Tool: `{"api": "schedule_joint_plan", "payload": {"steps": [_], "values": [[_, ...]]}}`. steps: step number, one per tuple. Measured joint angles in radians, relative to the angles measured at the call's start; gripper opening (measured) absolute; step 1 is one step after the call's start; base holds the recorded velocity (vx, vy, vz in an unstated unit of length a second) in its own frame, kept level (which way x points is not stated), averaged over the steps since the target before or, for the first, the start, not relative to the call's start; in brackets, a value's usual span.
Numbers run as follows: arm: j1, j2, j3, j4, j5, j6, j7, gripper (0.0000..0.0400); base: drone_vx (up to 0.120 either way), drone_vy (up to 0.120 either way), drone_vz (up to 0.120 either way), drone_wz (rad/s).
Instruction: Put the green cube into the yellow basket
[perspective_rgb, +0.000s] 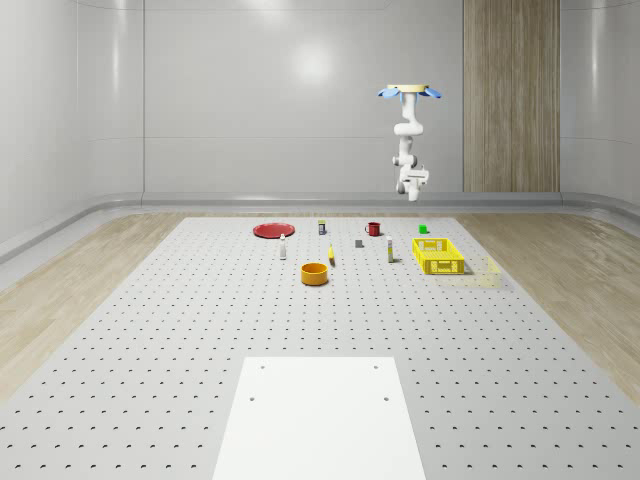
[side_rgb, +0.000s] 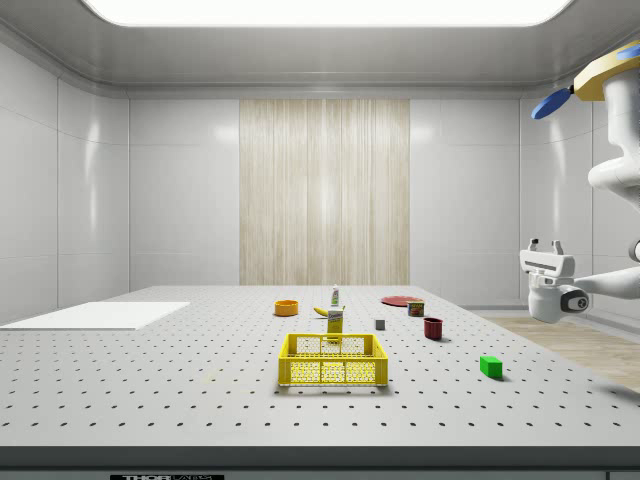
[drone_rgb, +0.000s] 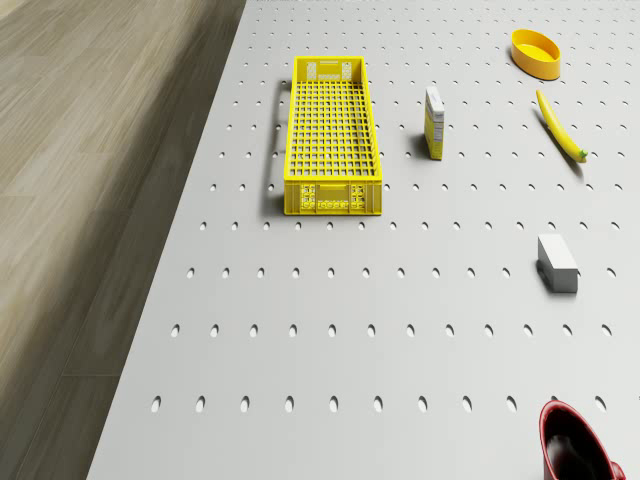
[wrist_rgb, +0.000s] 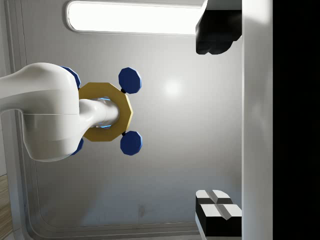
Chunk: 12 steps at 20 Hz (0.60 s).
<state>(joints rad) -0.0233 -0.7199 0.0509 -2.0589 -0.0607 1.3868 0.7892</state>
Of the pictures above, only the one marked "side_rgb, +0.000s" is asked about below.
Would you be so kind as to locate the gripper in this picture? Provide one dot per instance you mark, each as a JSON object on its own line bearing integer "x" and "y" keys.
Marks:
{"x": 547, "y": 262}

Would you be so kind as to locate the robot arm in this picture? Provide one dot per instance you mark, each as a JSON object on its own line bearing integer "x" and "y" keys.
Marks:
{"x": 620, "y": 175}

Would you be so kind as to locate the green block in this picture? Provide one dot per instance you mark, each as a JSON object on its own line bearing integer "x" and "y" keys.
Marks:
{"x": 491, "y": 366}

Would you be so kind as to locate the red mug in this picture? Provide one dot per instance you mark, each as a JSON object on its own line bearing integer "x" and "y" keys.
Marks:
{"x": 433, "y": 328}

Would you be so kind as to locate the flat-sided can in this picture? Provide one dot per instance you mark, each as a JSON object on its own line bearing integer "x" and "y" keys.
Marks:
{"x": 416, "y": 309}

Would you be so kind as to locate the red plate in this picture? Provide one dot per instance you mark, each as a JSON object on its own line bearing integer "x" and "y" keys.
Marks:
{"x": 395, "y": 301}

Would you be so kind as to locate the grey cube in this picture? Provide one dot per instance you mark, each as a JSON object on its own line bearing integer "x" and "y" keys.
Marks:
{"x": 380, "y": 325}

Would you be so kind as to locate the drone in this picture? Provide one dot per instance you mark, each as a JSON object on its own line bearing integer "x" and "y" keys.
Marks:
{"x": 595, "y": 80}

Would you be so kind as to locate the small white bottle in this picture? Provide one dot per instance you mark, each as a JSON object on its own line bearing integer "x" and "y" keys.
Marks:
{"x": 335, "y": 297}

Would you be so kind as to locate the yellow white box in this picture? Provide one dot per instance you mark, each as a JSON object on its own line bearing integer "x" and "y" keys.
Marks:
{"x": 335, "y": 320}

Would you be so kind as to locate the banana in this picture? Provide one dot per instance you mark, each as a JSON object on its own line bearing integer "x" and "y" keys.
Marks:
{"x": 320, "y": 312}

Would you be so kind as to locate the yellow basket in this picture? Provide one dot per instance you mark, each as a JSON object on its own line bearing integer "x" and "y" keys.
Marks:
{"x": 330, "y": 372}

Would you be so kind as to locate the yellow bowl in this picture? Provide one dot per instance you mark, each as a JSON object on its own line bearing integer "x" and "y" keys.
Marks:
{"x": 286, "y": 308}

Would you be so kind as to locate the white board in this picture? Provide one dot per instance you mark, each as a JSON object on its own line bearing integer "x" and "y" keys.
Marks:
{"x": 95, "y": 315}

